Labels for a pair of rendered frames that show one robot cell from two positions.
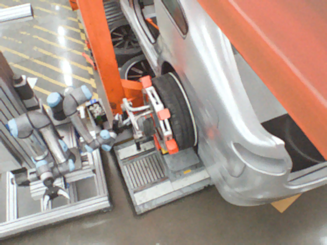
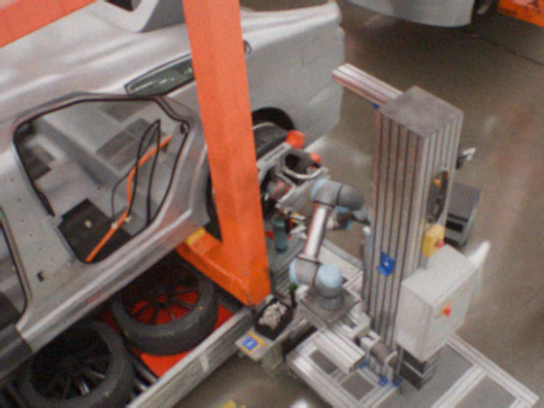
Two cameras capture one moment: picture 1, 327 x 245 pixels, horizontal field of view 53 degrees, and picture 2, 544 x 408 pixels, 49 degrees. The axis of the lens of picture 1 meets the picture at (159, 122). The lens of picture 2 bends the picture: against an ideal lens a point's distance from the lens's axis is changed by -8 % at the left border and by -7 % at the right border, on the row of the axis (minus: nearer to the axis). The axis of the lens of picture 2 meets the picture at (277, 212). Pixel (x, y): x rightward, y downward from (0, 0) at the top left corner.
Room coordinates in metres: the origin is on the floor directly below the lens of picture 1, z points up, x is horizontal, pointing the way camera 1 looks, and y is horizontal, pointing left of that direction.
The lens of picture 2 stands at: (3.02, 2.50, 3.47)
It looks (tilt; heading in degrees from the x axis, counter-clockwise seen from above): 45 degrees down; 242
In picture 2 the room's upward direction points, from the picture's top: 5 degrees counter-clockwise
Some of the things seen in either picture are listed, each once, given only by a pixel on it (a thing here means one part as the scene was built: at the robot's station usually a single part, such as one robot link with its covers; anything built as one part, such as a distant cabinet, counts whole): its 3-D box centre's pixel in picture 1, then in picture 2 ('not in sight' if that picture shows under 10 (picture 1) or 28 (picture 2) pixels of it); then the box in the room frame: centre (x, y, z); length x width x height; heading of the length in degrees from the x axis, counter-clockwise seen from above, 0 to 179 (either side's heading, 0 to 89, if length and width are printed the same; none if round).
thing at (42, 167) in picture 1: (43, 169); not in sight; (1.12, 0.79, 1.21); 0.11 x 0.08 x 0.09; 24
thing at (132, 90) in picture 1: (148, 86); (209, 246); (2.22, 0.06, 0.69); 0.52 x 0.17 x 0.35; 106
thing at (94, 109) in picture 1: (97, 112); (273, 319); (2.11, 0.61, 0.51); 0.20 x 0.14 x 0.13; 23
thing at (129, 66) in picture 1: (149, 81); (164, 303); (2.58, 0.06, 0.39); 0.66 x 0.66 x 0.24
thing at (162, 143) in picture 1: (156, 118); (277, 187); (1.70, 0.02, 0.85); 0.54 x 0.07 x 0.54; 16
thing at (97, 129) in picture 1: (98, 115); (271, 328); (2.13, 0.61, 0.44); 0.43 x 0.17 x 0.03; 16
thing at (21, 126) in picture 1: (32, 142); not in sight; (1.36, 0.90, 1.19); 0.15 x 0.12 x 0.55; 114
